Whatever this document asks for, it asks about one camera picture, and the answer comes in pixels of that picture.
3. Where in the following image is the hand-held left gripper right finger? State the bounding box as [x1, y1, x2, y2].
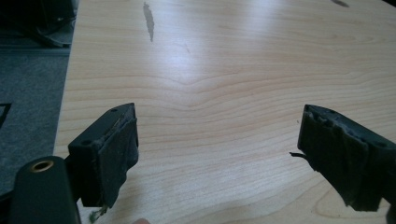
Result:
[289, 104, 396, 213]

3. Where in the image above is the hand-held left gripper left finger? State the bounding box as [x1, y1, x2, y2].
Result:
[67, 102, 140, 209]

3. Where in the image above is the dark equipment base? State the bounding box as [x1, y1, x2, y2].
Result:
[0, 0, 78, 49]

